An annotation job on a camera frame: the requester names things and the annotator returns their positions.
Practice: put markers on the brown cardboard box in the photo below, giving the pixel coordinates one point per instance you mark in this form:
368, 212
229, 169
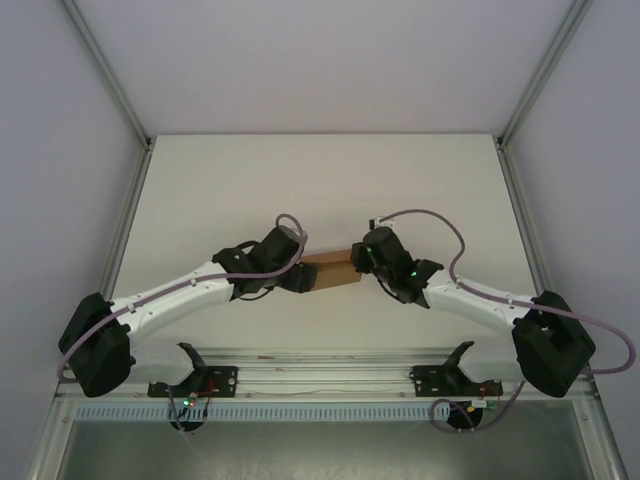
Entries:
335, 272

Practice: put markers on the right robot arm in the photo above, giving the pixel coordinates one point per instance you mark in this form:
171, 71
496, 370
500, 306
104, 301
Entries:
475, 305

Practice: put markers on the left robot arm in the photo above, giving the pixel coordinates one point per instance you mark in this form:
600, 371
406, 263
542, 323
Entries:
165, 305

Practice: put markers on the grey metal sheet panel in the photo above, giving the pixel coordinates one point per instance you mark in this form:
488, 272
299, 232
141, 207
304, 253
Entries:
320, 450

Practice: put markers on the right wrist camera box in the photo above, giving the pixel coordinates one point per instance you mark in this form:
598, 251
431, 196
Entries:
380, 221

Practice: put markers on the aluminium arm base rail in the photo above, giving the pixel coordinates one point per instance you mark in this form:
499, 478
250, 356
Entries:
325, 380

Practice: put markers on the aluminium upright frame post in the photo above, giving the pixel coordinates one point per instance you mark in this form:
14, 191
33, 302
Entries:
545, 65
105, 65

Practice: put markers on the aluminium lower frame rail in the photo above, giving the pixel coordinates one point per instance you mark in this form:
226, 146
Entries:
600, 440
50, 440

